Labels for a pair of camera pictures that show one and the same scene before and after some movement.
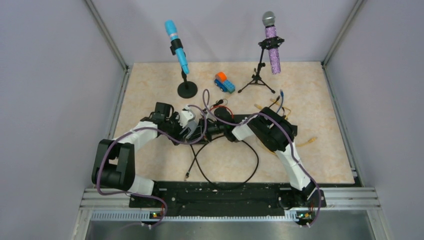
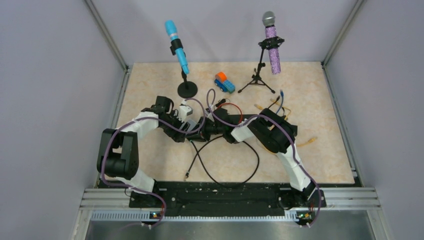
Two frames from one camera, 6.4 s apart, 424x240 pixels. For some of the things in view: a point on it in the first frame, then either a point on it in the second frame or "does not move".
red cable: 230,110 → 233,104
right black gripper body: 214,128 does not move
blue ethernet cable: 282,94 does not move
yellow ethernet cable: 310,141 does not move
